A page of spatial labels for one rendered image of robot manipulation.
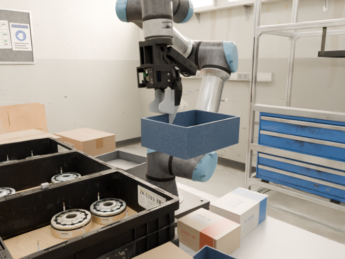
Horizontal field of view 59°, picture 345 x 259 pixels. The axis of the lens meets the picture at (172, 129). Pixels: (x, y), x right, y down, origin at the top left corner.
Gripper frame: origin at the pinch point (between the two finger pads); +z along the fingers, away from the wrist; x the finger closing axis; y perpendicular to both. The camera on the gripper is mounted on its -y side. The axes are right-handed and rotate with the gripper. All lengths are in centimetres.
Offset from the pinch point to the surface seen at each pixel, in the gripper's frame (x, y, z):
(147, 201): -7.0, 4.3, 22.9
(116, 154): -82, -34, 27
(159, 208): 5.7, 10.6, 19.5
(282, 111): -54, -164, 17
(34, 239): -18.7, 31.6, 27.2
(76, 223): -13.4, 22.6, 24.7
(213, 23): -185, -248, -78
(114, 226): 5.4, 22.7, 19.5
